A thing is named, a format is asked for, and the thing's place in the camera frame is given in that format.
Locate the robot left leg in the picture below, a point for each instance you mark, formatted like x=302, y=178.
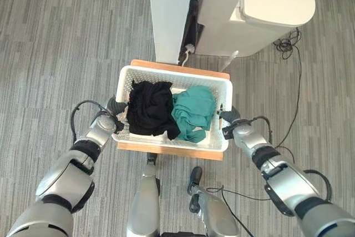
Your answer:
x=145, y=201

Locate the white rounded appliance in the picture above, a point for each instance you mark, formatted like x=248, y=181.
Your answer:
x=249, y=12

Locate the teal green garment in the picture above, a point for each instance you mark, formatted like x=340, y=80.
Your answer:
x=194, y=110

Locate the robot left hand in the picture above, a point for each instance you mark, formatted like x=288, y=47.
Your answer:
x=116, y=108

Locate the white perforated laundry basket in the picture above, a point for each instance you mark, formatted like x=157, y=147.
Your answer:
x=177, y=77

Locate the small wooden table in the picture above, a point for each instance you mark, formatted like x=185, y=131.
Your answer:
x=169, y=151

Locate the white partition panel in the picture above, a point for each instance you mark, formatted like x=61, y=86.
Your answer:
x=169, y=12

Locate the robot right leg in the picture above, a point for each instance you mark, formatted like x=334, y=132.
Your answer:
x=210, y=206

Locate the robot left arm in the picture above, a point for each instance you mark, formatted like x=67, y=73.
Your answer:
x=66, y=178

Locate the black garment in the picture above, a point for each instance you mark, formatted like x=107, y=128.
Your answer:
x=149, y=109

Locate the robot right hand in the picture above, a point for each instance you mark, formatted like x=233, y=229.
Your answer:
x=229, y=115

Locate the robot leg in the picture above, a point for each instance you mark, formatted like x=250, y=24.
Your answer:
x=145, y=201
x=210, y=206

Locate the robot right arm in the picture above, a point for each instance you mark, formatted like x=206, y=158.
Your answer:
x=288, y=181

